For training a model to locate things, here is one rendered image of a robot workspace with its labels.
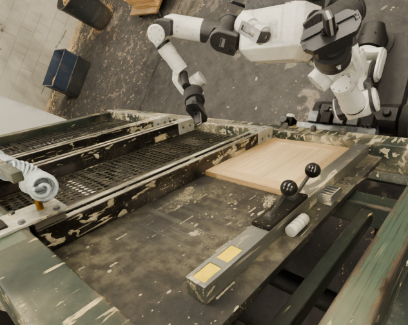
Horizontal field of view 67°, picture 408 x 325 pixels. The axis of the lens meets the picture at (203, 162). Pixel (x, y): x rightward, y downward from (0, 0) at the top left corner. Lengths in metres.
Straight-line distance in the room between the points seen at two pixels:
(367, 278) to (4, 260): 0.66
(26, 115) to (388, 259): 4.50
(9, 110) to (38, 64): 1.72
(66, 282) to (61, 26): 5.95
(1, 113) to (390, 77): 4.20
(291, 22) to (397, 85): 1.23
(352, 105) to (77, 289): 0.87
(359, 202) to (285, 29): 0.61
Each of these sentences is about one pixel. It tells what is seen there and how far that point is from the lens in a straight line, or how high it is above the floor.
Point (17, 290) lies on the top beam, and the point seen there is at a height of 1.93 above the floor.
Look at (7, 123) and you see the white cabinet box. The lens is 4.72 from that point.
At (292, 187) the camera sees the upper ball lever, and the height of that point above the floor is 1.55.
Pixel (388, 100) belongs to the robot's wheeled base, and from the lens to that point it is 2.22.
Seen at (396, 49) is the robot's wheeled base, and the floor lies 0.17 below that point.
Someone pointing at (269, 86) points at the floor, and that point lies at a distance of 2.79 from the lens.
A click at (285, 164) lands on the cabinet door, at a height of 1.12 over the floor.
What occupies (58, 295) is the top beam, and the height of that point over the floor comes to 1.90.
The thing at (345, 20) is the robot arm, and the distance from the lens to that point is 0.77.
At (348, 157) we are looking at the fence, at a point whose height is 1.04.
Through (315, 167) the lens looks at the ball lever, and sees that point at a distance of 0.79.
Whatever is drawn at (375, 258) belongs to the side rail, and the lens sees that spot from 0.68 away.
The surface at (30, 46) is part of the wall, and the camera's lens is 6.19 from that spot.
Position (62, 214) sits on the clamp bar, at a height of 1.78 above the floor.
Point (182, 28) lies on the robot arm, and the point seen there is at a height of 1.43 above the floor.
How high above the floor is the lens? 2.17
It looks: 49 degrees down
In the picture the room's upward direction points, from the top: 68 degrees counter-clockwise
